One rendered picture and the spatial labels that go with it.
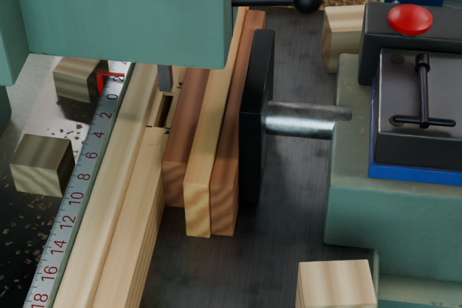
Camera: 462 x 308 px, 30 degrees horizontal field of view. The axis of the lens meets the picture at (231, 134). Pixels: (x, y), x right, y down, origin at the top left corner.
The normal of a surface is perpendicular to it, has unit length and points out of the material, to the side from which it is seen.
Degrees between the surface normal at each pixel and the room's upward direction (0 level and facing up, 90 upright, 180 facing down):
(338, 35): 90
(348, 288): 0
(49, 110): 0
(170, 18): 90
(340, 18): 0
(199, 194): 90
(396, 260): 90
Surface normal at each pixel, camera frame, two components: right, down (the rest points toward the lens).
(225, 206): -0.14, 0.69
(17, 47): 0.99, 0.09
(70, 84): -0.34, 0.66
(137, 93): 0.00, -0.71
